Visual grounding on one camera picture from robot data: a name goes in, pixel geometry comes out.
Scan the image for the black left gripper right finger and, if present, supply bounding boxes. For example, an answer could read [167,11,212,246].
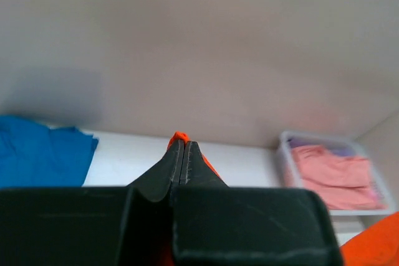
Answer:
[180,141,228,188]

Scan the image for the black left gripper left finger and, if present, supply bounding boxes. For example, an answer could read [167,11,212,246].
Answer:
[128,140,185,202]

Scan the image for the orange t shirt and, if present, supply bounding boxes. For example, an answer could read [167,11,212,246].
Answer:
[171,132,398,265]

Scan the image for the blue folded t shirt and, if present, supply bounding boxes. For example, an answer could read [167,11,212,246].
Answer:
[1,115,99,188]

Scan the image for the lilac t shirt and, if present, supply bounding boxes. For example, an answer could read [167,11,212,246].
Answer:
[288,138,356,157]

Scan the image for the pink t shirt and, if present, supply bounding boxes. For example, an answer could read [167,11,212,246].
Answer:
[291,145,385,211]

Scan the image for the white plastic basket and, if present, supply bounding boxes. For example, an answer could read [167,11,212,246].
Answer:
[277,131,397,217]

